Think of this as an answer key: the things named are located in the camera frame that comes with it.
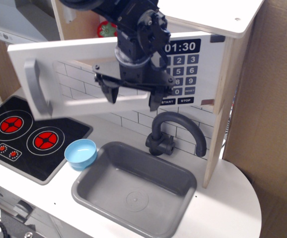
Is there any wooden toy microwave cabinet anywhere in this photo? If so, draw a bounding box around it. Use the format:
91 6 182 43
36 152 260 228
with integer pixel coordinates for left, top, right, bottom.
51 0 263 188

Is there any grey microwave door handle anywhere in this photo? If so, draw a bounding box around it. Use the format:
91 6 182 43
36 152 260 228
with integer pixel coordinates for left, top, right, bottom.
24 59 53 116

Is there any grey toy range hood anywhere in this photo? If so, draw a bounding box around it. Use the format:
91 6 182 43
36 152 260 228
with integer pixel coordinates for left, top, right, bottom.
0 0 60 44

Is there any light blue bowl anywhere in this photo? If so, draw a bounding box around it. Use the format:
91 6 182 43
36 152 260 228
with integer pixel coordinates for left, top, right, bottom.
64 139 97 171

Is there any brown cardboard panel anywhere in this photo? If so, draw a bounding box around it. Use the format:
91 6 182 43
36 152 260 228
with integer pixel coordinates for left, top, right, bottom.
223 0 287 238

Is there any black toy stove top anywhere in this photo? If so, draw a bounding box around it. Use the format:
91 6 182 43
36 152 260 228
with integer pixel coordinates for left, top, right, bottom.
0 96 93 185

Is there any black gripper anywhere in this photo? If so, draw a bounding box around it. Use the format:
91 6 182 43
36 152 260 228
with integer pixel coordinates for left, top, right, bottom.
92 59 175 111

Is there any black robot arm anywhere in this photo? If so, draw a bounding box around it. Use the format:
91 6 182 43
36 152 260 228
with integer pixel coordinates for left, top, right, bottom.
61 0 175 111

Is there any red toy tomato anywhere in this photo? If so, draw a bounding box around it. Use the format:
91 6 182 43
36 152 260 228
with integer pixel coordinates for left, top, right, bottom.
97 20 117 38

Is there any dark grey toy faucet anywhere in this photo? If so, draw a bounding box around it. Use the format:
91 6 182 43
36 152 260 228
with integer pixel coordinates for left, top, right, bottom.
145 112 207 157

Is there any grey oven knob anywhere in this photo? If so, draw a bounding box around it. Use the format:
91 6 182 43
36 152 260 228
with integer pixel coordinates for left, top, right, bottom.
13 200 33 218

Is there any white toy microwave door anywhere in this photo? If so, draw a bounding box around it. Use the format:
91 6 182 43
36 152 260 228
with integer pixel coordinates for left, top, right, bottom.
7 31 227 121

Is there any grey toy sink basin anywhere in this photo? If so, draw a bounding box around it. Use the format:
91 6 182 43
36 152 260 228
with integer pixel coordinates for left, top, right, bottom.
72 142 197 238

